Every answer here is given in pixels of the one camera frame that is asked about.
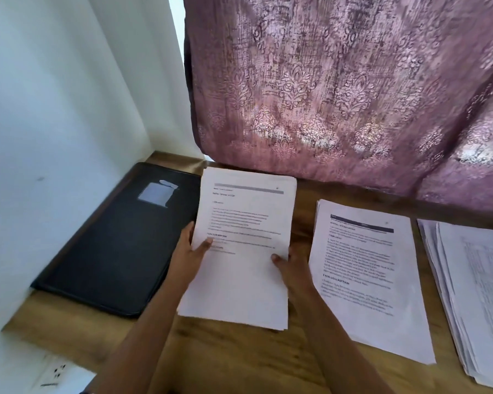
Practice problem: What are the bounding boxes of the white curtain lining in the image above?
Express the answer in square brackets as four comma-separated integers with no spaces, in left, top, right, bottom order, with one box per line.
[86,0,207,158]

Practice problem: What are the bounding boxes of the person's left hand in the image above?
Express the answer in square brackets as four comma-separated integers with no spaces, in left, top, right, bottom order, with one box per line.
[165,221,215,286]

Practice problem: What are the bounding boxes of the person's right forearm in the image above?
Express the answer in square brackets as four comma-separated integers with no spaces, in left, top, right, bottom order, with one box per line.
[291,287,395,394]

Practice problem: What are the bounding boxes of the grey-header text paper pile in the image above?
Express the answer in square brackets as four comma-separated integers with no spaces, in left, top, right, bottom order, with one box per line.
[176,165,299,332]

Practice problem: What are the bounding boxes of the table-print paper pile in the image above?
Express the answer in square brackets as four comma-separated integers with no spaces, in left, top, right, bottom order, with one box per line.
[416,218,493,391]

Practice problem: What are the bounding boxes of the dark-header text paper pile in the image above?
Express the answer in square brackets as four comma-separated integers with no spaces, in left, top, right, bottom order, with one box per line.
[308,198,437,366]

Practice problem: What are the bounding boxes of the person's right hand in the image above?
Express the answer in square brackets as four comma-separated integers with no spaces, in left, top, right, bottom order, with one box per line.
[270,240,316,297]

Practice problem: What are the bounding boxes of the black folder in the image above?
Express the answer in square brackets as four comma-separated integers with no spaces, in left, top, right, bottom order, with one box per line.
[30,161,203,319]

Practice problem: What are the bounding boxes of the white wall socket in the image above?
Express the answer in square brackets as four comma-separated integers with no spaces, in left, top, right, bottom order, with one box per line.
[33,357,72,391]

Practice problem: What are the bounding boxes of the person's left forearm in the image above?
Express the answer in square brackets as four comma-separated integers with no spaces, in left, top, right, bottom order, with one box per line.
[86,275,188,394]

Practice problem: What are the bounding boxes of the pink patterned curtain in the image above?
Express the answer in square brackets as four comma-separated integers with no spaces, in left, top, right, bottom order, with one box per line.
[182,0,493,214]

